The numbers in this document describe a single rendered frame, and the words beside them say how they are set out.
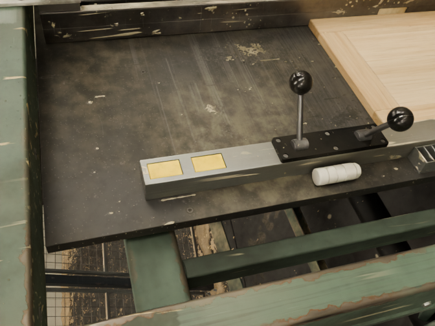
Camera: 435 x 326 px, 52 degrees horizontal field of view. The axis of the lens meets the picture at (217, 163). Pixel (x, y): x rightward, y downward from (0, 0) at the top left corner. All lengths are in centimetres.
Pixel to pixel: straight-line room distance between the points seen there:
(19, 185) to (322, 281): 41
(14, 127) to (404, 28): 90
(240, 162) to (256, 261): 16
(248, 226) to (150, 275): 237
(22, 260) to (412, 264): 50
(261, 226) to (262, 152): 221
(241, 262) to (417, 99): 51
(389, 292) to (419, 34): 72
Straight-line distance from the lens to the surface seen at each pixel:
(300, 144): 74
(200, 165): 70
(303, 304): 59
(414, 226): 86
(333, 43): 106
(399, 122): 70
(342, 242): 78
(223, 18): 103
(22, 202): 60
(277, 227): 283
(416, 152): 86
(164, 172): 68
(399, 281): 66
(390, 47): 112
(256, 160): 72
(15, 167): 64
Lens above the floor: 204
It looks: 37 degrees down
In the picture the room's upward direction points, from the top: 76 degrees counter-clockwise
